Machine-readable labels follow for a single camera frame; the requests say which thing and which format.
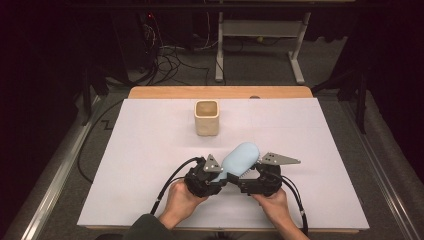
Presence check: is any hand-held gripper cable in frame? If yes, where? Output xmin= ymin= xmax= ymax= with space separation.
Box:
xmin=149 ymin=156 xmax=205 ymax=216
xmin=279 ymin=173 xmax=310 ymax=235

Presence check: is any light blue hairbrush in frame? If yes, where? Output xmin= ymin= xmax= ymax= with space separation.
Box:
xmin=213 ymin=141 xmax=261 ymax=183

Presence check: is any beige square cup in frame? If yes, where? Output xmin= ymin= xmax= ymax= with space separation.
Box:
xmin=194 ymin=99 xmax=220 ymax=137

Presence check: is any left hand-held gripper cable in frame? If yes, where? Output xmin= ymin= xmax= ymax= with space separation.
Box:
xmin=149 ymin=156 xmax=205 ymax=216

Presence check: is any tangle of floor cables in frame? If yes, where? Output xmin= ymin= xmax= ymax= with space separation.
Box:
xmin=143 ymin=13 xmax=221 ymax=87

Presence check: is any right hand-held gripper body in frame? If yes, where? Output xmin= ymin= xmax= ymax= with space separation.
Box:
xmin=237 ymin=152 xmax=302 ymax=197

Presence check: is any black floor cable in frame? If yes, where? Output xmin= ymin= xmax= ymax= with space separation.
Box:
xmin=76 ymin=98 xmax=125 ymax=184

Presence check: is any black stand leg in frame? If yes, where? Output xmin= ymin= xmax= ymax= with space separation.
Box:
xmin=80 ymin=64 xmax=112 ymax=127
xmin=311 ymin=66 xmax=370 ymax=135

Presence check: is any person's right hand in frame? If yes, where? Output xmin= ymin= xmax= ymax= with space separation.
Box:
xmin=251 ymin=187 xmax=295 ymax=231

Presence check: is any aluminium floor rail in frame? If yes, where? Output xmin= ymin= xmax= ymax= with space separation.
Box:
xmin=339 ymin=99 xmax=424 ymax=240
xmin=18 ymin=95 xmax=102 ymax=240

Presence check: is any right hand-held gripper cable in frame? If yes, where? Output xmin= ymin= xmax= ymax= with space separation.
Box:
xmin=279 ymin=173 xmax=310 ymax=235

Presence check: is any white table sheet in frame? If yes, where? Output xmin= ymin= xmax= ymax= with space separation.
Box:
xmin=77 ymin=97 xmax=370 ymax=231

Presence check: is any black equipment with red light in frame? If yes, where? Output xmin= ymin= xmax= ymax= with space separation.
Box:
xmin=138 ymin=11 xmax=162 ymax=74

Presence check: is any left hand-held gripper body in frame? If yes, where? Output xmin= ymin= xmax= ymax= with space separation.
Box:
xmin=183 ymin=153 xmax=224 ymax=199

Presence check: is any person's left hand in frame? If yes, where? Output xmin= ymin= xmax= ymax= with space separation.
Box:
xmin=159 ymin=179 xmax=210 ymax=231

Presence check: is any white metal stand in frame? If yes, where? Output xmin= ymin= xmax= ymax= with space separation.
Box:
xmin=214 ymin=11 xmax=312 ymax=85

